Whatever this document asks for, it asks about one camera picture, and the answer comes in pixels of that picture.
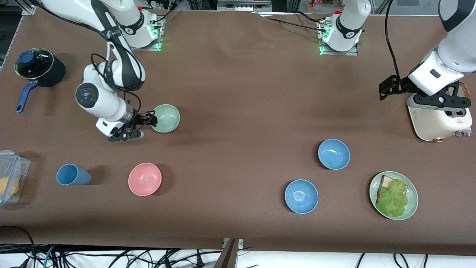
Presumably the black cable on table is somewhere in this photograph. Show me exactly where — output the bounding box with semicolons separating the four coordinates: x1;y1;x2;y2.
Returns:
257;10;328;32

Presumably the green lettuce leaf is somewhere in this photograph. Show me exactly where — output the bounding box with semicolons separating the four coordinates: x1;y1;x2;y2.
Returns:
376;179;409;218

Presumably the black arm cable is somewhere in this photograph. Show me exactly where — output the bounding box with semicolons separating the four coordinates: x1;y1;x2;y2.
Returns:
90;30;142;127
385;0;406;82

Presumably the blue cup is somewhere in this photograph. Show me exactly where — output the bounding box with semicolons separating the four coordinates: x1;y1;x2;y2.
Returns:
56;164;91;186

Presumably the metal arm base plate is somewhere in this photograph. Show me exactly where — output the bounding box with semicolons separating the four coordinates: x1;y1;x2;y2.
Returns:
319;19;359;56
123;17;163;52

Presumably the black looped cable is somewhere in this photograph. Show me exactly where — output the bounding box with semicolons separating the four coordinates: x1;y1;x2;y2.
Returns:
0;226;37;268

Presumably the blue bowl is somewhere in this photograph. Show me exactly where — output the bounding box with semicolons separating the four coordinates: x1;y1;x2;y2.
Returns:
318;139;351;170
284;179;319;214

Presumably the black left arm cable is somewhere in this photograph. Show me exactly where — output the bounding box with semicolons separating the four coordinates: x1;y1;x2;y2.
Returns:
385;0;406;82

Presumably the bread slice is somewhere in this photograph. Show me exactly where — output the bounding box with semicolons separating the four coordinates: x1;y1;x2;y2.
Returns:
376;175;398;203

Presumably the brown table cover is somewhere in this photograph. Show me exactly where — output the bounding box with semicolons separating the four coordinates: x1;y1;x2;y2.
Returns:
0;7;476;257

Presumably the glass pot lid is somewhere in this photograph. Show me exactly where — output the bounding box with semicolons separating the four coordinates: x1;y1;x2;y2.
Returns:
15;48;55;80

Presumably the green bowl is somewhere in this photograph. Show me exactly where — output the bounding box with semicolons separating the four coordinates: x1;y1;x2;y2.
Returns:
151;104;181;134

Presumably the black pot blue handle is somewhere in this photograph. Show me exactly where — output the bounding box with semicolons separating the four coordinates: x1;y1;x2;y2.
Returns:
14;48;67;114

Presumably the green plate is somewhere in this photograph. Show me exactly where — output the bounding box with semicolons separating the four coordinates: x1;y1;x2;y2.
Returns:
369;171;419;221

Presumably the teal cable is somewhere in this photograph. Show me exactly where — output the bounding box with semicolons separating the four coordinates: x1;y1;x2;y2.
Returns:
42;245;57;268

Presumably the grey brown post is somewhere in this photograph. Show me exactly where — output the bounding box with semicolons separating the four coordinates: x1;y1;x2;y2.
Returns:
214;238;240;268

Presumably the pink bowl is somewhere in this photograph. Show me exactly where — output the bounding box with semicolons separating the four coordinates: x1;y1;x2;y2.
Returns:
128;163;163;197

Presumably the yellow fruit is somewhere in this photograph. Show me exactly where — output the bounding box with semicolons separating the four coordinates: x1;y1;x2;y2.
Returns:
0;177;20;198

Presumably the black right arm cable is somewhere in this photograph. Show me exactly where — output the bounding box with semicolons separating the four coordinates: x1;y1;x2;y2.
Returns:
90;30;142;127

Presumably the white power strip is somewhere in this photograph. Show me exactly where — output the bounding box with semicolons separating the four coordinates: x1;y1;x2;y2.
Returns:
147;0;176;10

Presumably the cream toaster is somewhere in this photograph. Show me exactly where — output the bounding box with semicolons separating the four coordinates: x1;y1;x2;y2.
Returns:
406;83;473;143

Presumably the clear plastic container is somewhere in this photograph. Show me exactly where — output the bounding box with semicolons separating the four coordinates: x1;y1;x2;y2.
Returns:
0;150;31;206

